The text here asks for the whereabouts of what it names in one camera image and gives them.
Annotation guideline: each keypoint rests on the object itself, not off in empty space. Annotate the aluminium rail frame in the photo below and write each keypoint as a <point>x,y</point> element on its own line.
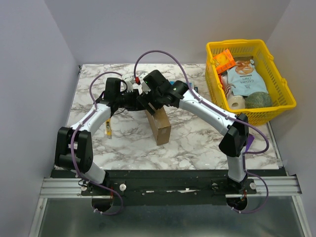
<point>193,145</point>

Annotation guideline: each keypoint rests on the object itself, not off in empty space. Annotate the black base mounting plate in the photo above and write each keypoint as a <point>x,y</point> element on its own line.
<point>167,187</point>

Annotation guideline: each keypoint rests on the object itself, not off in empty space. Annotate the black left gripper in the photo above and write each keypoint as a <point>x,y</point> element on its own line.
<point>135,106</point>

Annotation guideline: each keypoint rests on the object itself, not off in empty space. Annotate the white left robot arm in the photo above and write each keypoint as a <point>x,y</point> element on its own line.
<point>74,149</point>

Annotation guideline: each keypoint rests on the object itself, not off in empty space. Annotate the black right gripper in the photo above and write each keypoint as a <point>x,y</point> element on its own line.
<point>150,104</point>

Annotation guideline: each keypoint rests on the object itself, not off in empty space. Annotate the blue razor box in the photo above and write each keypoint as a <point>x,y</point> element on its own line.
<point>192,84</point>

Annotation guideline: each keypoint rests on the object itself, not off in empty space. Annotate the brown cardboard express box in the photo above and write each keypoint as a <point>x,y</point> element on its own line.
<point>160,126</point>

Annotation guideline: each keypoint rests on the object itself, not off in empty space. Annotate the yellow plastic basket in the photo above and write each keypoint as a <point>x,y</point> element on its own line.
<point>277,87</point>

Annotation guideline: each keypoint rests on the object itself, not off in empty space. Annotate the purple white box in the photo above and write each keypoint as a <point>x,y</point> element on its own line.
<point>250,140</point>

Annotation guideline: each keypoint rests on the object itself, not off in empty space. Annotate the yellow utility knife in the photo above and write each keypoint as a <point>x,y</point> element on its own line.
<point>108,130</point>

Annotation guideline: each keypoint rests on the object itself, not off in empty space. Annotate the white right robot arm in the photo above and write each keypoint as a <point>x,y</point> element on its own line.
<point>230,126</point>

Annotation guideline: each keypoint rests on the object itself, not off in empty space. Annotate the orange snack box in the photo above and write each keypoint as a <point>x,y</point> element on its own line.
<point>223,61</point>

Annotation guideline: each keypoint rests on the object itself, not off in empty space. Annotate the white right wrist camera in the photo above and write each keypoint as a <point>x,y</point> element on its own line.
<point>142,87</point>

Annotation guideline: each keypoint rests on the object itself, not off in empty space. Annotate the light blue chips bag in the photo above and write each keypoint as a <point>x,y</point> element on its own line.
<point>244,79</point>

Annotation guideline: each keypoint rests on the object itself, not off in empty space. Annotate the red white striped package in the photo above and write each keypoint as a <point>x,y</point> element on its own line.
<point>227,87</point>

